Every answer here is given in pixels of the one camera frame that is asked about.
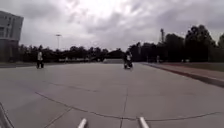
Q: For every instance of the small scooter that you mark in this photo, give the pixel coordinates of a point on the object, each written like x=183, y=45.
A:
x=128, y=65

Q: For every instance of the person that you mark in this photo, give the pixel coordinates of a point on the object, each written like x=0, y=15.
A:
x=40, y=57
x=128, y=56

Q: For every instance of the grey concrete slab plaza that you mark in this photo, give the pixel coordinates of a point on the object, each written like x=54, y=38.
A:
x=100, y=90

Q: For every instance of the thin tower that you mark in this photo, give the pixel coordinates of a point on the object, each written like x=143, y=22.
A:
x=162, y=35

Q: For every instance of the tall lamp pole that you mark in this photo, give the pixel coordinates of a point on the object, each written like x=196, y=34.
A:
x=58, y=41

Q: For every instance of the robot's own part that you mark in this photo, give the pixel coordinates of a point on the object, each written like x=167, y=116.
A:
x=143, y=123
x=82, y=123

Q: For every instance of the dark kerb strip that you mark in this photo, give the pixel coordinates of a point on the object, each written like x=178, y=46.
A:
x=196, y=76

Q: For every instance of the row of dark trees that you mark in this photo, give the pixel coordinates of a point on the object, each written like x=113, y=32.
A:
x=196, y=43

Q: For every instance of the tan gravel path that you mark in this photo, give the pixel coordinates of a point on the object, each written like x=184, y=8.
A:
x=206, y=71

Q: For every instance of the pale multi-storey building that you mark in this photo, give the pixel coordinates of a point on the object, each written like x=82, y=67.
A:
x=10, y=30

